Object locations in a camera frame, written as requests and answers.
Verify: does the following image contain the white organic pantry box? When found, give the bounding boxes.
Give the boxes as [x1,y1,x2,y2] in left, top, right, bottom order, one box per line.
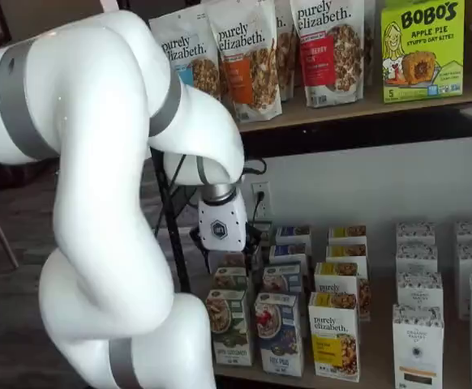
[392,304,445,389]
[395,221,437,246]
[395,242,439,276]
[396,271,444,313]

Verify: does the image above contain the white wall outlet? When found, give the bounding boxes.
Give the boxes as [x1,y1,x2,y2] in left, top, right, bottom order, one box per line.
[251,182,272,214]

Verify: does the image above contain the blue label granola bag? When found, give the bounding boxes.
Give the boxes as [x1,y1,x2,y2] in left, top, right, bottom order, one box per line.
[148,14,223,103]

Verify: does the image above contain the white granola bag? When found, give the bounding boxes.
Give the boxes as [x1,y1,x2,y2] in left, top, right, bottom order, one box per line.
[274,0,298,103]
[361,0,377,87]

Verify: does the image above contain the black metal wood shelf unit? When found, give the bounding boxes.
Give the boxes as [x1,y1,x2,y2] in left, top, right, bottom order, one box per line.
[118,0,472,389]

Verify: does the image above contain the yellow purely elizabeth box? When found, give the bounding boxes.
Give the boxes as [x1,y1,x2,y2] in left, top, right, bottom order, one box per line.
[314,262,371,323]
[325,244,369,280]
[328,225,367,247]
[307,291,362,383]

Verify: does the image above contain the blue and white oatmeal box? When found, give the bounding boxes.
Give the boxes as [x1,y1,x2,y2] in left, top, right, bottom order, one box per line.
[268,242,310,267]
[254,292,305,378]
[275,224,313,246]
[262,263,305,299]

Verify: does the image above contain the green Bobo's apple pie box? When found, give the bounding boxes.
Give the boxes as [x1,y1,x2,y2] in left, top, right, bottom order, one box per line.
[380,0,466,104]

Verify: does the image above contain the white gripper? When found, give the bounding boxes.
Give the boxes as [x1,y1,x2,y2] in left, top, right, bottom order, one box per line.
[189,193,264,280]

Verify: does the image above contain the black power cord plug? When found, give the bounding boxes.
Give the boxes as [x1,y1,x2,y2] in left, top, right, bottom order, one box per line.
[247,190,266,228]

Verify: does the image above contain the red label granola bag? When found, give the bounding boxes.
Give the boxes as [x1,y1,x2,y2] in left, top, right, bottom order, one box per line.
[289,0,366,109]

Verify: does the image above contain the orange label granola bag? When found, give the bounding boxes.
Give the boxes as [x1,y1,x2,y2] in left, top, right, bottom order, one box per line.
[207,0,284,125]

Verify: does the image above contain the green and white oatmeal box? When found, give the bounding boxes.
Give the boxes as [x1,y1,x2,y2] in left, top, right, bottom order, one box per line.
[205,288,255,365]
[212,266,250,292]
[251,220,273,246]
[218,250,246,271]

